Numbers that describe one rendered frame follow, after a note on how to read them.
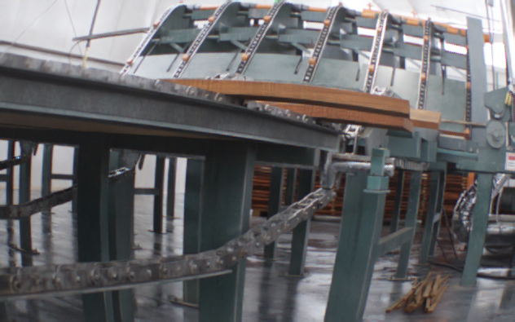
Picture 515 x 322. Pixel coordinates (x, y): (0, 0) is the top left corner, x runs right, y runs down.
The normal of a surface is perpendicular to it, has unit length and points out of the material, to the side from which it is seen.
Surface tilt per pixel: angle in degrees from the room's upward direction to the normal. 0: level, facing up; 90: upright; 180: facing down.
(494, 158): 90
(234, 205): 90
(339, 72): 46
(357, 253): 90
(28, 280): 90
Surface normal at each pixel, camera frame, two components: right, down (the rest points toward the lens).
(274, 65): -0.18, -0.71
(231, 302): -0.33, -0.03
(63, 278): 0.94, 0.08
